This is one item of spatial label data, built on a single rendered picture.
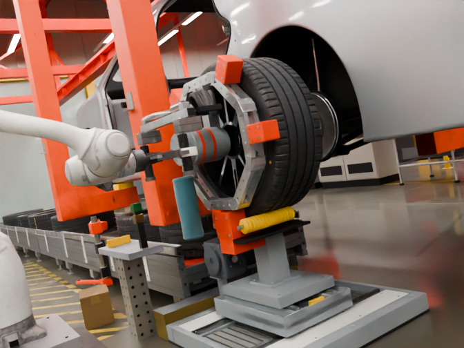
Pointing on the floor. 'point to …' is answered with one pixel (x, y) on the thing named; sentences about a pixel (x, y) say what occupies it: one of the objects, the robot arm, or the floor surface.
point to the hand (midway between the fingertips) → (185, 152)
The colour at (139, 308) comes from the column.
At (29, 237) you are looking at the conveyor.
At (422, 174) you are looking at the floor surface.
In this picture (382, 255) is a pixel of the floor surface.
